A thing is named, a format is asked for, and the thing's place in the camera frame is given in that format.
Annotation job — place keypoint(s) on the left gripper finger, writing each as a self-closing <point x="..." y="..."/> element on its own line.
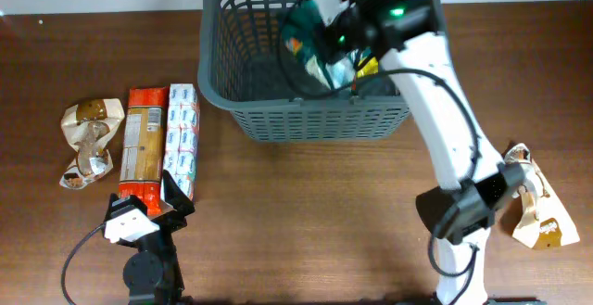
<point x="175" y="197"/>
<point x="122" y="203"/>

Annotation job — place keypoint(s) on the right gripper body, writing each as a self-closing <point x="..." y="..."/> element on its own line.
<point x="340" y="35"/>

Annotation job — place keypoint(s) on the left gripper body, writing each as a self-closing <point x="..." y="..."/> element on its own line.
<point x="168" y="223"/>

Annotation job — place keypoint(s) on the green Nescafe coffee bag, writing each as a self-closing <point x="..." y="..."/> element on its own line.
<point x="311" y="68"/>

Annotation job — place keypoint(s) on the Kleenex tissue multipack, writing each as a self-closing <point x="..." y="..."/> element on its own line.
<point x="181" y="140"/>

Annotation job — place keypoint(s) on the beige brown snack bag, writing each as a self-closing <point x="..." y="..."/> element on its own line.
<point x="545" y="222"/>
<point x="88" y="127"/>

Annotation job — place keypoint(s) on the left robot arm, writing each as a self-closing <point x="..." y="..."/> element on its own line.
<point x="152" y="274"/>

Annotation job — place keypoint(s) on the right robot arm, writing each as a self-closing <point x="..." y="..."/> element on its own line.
<point x="409" y="38"/>

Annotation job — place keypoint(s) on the grey plastic basket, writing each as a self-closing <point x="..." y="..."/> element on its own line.
<point x="239" y="72"/>

